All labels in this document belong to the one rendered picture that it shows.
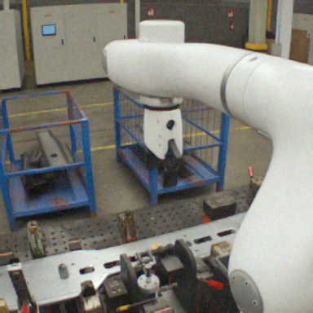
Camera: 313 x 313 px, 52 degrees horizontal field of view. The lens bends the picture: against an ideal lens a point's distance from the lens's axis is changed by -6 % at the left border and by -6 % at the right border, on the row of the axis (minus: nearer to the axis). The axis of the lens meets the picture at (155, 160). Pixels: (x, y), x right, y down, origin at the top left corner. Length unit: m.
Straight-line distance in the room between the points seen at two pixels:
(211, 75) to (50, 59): 8.34
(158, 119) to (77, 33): 8.16
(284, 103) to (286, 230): 0.12
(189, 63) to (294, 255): 0.30
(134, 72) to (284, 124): 0.27
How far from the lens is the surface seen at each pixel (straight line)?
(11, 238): 1.89
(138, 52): 0.53
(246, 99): 0.38
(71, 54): 8.78
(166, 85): 0.52
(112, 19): 8.94
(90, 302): 0.96
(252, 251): 0.32
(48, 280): 1.15
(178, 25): 0.62
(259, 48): 8.23
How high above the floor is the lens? 1.78
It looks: 25 degrees down
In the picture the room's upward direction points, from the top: straight up
